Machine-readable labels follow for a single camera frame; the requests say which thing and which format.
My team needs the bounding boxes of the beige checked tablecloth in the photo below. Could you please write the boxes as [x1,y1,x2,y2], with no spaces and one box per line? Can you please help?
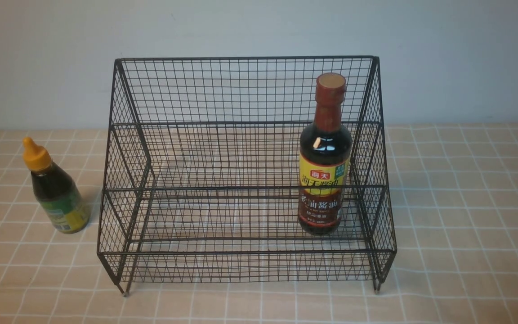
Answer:
[0,124,518,324]

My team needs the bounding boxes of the dark soy sauce bottle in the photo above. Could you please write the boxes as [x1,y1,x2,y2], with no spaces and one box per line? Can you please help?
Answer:
[298,72,353,236]

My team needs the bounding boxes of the yellow capped green label bottle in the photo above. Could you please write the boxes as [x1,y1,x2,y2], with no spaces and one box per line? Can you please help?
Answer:
[22,137,90,234]

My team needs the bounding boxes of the black wire mesh shelf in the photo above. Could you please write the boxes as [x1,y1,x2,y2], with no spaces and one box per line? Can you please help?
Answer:
[97,55,397,295]

